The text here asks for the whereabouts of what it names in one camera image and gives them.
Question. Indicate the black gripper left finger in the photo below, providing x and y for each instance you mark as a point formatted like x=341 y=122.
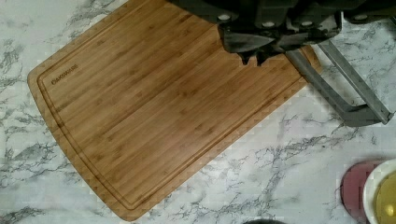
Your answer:
x=246 y=45

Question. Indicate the white bowl with yellow liquid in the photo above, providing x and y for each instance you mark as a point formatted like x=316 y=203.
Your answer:
x=379 y=194

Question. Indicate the dark round object at bottom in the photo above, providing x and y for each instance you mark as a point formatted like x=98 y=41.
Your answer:
x=264 y=221

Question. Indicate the silver oven door with handle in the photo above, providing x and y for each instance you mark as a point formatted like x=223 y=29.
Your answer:
x=354 y=101

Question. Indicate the pink plate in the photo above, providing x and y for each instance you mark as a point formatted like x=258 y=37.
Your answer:
x=352 y=186

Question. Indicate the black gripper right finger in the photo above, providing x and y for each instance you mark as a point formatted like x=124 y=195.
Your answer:
x=286 y=42

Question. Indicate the bamboo cutting board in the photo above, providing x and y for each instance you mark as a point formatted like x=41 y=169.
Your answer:
x=145 y=98

